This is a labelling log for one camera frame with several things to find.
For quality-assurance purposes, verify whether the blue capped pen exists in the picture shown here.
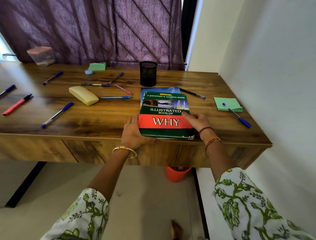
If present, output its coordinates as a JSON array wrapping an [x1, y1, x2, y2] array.
[[222, 103, 252, 129], [42, 71, 64, 86], [108, 72, 124, 85], [40, 102, 74, 129], [0, 85, 16, 97]]

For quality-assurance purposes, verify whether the person's bare foot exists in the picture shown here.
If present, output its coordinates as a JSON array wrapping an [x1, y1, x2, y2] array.
[[171, 220, 184, 240]]

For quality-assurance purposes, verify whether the black floor strip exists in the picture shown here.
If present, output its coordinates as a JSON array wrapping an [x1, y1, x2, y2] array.
[[5, 161, 47, 208]]

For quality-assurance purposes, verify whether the yellow pencil case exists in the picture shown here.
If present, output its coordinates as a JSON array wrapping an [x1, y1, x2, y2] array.
[[68, 86, 99, 106]]

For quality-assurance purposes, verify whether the right floral white green sleeve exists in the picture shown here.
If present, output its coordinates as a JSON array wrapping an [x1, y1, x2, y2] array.
[[213, 167, 316, 240]]

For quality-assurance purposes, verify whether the orange thread bracelet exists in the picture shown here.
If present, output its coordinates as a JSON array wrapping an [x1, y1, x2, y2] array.
[[204, 137, 223, 159]]

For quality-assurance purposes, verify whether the orange bucket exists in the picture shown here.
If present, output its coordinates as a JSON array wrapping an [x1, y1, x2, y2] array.
[[165, 166, 192, 183]]

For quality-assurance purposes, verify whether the gold bangle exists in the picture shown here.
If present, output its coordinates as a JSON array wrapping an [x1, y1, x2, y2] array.
[[112, 146, 138, 159]]

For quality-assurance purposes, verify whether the floral white green sleeve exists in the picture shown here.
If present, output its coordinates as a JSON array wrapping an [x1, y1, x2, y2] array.
[[40, 188, 110, 240], [213, 167, 316, 240]]

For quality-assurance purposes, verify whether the green sticky notes pad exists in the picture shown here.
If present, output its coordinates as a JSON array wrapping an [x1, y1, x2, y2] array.
[[88, 62, 106, 72], [214, 97, 243, 112]]

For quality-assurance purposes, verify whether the black window frame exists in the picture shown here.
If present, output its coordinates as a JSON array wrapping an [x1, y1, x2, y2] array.
[[181, 0, 198, 62]]

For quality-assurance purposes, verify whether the clear container pink lid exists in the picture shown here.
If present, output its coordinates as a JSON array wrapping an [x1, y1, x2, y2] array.
[[26, 46, 56, 67]]

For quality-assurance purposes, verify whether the person's right forearm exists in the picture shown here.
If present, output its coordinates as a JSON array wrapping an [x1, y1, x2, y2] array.
[[200, 128, 239, 183]]

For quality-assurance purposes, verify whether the person's right hand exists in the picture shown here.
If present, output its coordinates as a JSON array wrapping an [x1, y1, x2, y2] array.
[[182, 111, 214, 139]]

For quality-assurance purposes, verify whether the person's left hand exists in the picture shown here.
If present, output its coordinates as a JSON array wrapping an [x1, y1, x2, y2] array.
[[121, 114, 159, 150]]

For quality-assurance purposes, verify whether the pink pen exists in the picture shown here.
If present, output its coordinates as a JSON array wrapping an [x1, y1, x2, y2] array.
[[114, 84, 133, 96]]

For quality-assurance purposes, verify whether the brown thread bracelet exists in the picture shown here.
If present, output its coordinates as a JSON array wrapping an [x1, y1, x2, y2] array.
[[198, 126, 214, 139]]

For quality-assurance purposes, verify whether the person's left forearm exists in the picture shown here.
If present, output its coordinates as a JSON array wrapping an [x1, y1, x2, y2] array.
[[88, 148, 136, 202]]

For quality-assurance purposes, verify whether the green and red book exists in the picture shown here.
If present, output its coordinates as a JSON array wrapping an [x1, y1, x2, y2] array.
[[138, 92, 196, 140]]

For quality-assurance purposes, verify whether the black mesh pen holder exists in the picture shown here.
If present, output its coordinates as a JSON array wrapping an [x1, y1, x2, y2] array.
[[139, 61, 158, 87]]

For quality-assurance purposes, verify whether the purple patterned curtain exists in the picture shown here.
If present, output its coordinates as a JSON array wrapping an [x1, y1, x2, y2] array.
[[0, 0, 185, 72]]

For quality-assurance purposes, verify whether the blue and white notebook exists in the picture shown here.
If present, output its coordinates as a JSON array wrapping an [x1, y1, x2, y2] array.
[[140, 87, 181, 107]]

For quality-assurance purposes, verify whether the wooden desk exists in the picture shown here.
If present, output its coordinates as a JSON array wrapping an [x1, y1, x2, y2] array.
[[0, 60, 273, 170]]

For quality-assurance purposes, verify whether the black pen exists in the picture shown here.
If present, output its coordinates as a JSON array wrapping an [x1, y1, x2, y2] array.
[[179, 88, 206, 100]]

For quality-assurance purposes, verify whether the pink marker black cap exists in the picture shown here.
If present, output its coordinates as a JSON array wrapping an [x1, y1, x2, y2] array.
[[2, 94, 33, 116]]

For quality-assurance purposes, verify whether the left floral white green sleeve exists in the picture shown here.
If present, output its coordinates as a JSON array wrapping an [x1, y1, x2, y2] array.
[[40, 188, 110, 240]]

